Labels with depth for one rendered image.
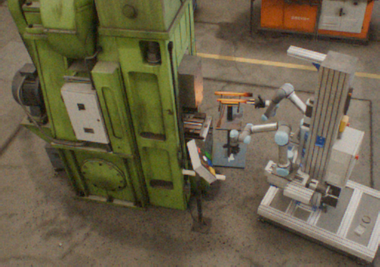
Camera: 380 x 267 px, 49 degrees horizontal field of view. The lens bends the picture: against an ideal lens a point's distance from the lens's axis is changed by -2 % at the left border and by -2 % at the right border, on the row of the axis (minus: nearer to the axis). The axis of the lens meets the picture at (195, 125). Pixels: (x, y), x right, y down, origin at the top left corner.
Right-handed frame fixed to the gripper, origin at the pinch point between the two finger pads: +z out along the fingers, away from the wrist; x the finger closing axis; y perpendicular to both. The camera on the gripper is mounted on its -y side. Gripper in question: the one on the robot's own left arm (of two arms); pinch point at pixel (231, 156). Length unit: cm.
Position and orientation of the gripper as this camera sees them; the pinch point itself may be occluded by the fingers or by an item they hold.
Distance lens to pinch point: 421.4
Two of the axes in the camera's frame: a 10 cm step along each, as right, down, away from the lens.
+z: 0.6, 7.2, 6.9
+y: 8.6, 3.2, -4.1
